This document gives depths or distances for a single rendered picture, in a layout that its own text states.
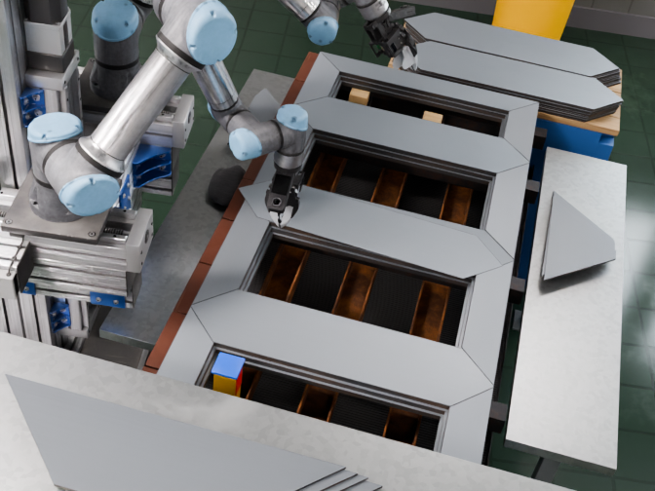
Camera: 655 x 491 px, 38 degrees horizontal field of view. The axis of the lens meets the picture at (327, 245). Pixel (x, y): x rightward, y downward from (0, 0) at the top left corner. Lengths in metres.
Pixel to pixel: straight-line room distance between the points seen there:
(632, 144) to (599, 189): 1.64
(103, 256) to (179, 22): 0.64
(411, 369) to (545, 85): 1.37
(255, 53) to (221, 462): 3.26
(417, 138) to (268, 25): 2.25
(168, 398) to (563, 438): 0.97
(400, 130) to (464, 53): 0.55
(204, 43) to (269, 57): 2.81
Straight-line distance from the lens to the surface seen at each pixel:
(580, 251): 2.76
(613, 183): 3.12
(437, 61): 3.28
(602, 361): 2.54
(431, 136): 2.91
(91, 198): 2.05
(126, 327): 2.49
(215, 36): 1.96
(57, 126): 2.15
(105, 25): 2.52
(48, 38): 2.31
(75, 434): 1.81
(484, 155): 2.89
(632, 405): 3.51
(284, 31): 4.98
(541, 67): 3.38
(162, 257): 2.66
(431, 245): 2.53
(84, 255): 2.31
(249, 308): 2.30
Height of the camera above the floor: 2.55
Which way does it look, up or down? 43 degrees down
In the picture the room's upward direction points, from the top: 8 degrees clockwise
